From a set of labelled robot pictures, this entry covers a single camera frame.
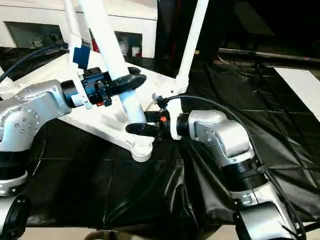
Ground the white plastic table top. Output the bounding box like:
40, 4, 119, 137
0, 49, 177, 163

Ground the white cabinet with glass doors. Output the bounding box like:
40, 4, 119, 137
0, 0, 159, 60

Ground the dark left robot foot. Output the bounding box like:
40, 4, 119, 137
82, 229, 119, 240

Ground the black plastic mat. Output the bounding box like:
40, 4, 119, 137
0, 47, 320, 231

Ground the white board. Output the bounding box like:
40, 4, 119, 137
274, 67, 320, 122

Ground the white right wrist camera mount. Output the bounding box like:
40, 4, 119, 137
152, 89, 185, 142

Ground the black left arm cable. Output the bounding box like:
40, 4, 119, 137
0, 43, 71, 83

